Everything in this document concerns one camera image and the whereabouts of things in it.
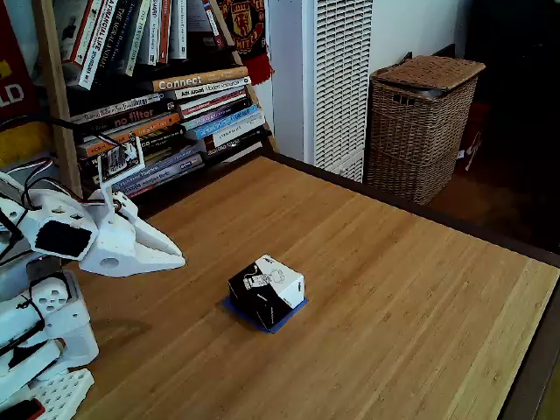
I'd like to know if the black and white box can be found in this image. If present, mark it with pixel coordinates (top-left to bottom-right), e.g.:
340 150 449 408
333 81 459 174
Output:
227 254 305 330

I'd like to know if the blue tape square target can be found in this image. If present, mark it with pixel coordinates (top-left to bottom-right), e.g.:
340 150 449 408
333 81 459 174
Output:
223 297 309 335

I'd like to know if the black book titled no filter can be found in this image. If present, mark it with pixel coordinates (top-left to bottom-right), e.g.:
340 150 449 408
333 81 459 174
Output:
87 102 176 132

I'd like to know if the light blue book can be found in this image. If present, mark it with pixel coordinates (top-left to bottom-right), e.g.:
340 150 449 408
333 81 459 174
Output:
194 104 260 140

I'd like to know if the red and yellow banner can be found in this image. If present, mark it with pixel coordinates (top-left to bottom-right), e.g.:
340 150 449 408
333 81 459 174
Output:
0 3 52 167

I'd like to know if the white book titled Modern Romance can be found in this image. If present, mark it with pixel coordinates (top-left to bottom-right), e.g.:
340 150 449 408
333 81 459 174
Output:
168 76 253 101

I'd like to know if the tan book titled Connect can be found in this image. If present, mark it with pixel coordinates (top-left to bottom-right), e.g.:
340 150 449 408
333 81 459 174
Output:
151 66 249 93

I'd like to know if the red and black clamp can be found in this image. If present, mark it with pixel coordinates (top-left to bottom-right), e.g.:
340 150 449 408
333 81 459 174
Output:
0 397 47 420

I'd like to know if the white red book Financial Life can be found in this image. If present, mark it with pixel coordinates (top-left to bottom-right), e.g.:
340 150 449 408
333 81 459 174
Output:
63 0 119 91

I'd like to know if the black book Moral Animal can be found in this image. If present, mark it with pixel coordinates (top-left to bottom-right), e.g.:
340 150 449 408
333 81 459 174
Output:
94 0 135 84

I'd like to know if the orange standing book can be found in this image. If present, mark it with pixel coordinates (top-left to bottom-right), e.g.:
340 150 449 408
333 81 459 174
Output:
157 0 172 65

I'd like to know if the red football club scarf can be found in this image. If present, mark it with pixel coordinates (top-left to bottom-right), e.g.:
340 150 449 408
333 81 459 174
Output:
216 0 275 87

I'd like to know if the white louvered heater unit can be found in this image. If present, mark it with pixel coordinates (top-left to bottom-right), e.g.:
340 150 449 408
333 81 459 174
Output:
301 0 374 184

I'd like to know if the brown wicker basket with lid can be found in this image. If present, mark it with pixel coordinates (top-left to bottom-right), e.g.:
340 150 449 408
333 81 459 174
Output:
365 54 487 206

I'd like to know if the red and white floor object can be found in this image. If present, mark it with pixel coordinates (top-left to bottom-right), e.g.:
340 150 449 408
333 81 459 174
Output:
457 130 482 172

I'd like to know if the white bracket with camera board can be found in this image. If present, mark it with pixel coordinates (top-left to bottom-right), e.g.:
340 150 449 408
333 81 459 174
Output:
96 136 145 215

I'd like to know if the white perforated base plate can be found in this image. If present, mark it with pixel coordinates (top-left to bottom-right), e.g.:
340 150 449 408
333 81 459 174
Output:
25 367 95 420

